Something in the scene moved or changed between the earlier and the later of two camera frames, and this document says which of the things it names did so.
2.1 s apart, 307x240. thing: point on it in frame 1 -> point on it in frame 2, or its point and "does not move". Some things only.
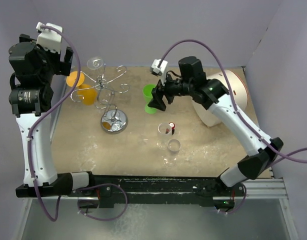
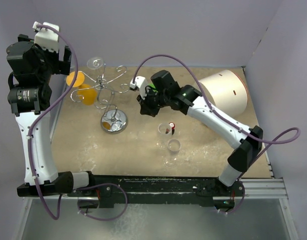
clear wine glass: [95, 63] does not move
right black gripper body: [176, 87] -> [152, 101]
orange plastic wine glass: [87, 94] does not move
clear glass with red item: [164, 133] does not move
